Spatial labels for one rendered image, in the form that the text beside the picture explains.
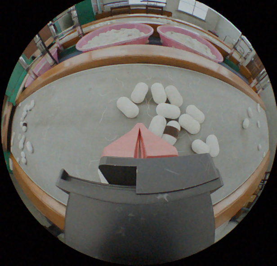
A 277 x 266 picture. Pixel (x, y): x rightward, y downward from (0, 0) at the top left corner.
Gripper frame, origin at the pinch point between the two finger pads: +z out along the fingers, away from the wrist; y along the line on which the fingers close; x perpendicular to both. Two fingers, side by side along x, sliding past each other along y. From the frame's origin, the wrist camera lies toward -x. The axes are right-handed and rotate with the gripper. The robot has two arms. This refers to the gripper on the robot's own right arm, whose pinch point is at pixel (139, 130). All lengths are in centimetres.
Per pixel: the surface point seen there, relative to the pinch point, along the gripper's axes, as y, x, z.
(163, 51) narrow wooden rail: -5.0, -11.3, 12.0
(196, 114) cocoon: -8.4, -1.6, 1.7
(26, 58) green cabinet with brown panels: 83, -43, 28
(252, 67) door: -423, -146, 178
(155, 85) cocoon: -2.4, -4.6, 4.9
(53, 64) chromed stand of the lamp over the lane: 26.8, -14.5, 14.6
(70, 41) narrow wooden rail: 36, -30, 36
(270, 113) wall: -443, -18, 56
